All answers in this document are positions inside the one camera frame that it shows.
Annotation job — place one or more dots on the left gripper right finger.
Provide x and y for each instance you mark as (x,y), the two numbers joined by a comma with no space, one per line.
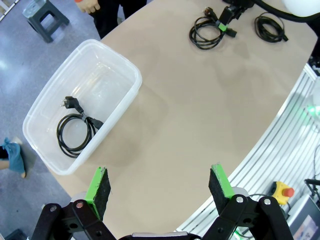
(220,187)

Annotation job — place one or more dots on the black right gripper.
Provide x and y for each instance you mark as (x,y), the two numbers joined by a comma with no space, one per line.
(240,3)

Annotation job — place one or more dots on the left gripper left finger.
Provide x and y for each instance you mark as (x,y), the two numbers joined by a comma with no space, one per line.
(100,190)

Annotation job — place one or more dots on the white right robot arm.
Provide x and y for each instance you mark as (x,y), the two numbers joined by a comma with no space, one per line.
(300,6)

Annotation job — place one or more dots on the person's right hand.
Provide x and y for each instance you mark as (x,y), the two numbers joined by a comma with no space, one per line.
(88,5)

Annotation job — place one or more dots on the yellow emergency stop button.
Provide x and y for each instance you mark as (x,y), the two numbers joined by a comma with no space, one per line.
(280,193)

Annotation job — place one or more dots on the grey monitor box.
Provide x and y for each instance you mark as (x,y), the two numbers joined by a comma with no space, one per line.
(307,225)

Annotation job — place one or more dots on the person in orange hoodie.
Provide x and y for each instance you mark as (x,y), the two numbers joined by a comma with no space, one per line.
(110,17)

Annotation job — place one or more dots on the clear plastic storage box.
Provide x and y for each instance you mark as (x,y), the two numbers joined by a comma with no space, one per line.
(105,62)

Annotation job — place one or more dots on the dark green plastic stool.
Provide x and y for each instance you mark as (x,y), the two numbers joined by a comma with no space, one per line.
(46,20)

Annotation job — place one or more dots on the aluminium frame rail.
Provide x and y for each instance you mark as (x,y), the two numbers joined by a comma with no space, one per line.
(275,140)

